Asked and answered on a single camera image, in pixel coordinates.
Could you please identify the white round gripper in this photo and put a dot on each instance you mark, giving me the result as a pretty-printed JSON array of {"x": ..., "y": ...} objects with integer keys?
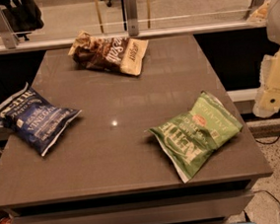
[{"x": 267, "y": 97}]

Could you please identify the brown sea salt chip bag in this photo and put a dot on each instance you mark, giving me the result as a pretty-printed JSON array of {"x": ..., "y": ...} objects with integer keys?
[{"x": 114, "y": 54}]

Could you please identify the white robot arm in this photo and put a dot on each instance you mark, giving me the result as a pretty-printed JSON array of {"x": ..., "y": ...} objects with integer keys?
[{"x": 268, "y": 14}]

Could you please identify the green jalapeno chip bag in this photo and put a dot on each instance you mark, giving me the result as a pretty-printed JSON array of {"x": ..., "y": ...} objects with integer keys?
[{"x": 190, "y": 138}]

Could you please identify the blue salt vinegar chip bag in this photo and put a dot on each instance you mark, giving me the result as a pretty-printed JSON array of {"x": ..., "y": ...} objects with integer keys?
[{"x": 34, "y": 119}]

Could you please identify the dark bag behind glass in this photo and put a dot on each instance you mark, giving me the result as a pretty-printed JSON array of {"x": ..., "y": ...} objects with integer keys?
[{"x": 23, "y": 16}]

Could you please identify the grey table drawer unit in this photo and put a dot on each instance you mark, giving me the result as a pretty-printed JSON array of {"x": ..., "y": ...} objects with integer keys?
[{"x": 208, "y": 208}]

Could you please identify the glass railing panel with brackets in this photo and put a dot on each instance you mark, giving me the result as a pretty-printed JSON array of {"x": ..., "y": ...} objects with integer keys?
[{"x": 63, "y": 19}]

